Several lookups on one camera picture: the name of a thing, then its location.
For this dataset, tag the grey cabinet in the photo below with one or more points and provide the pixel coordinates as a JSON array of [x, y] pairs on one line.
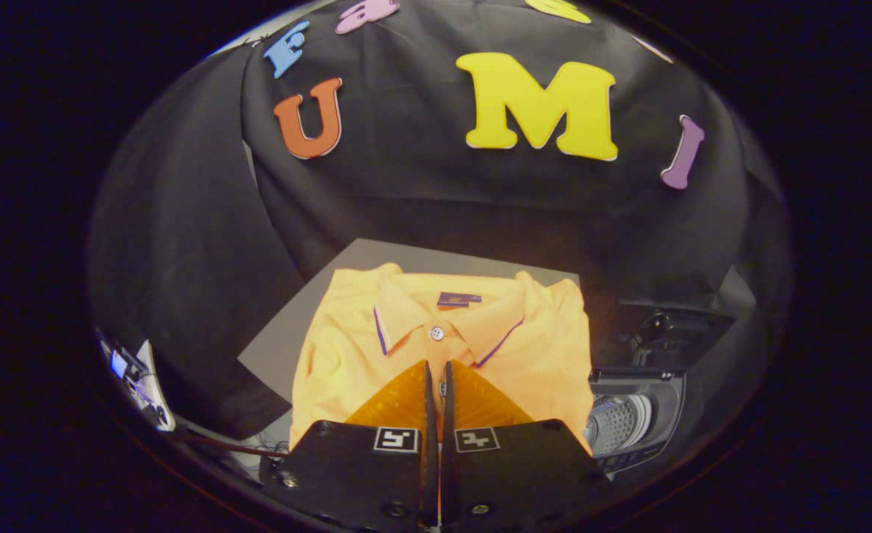
[[377, 255]]

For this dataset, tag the grey washing machine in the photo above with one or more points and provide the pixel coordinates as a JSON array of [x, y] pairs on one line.
[[628, 418]]

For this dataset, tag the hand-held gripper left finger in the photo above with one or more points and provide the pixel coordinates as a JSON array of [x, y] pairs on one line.
[[354, 474]]

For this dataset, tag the white and blue equipment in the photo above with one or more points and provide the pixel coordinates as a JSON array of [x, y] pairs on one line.
[[143, 385]]

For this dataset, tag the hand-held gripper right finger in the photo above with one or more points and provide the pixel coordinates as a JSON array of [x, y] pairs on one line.
[[525, 474]]

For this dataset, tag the orange polo shirt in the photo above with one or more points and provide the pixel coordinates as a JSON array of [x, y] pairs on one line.
[[347, 348]]

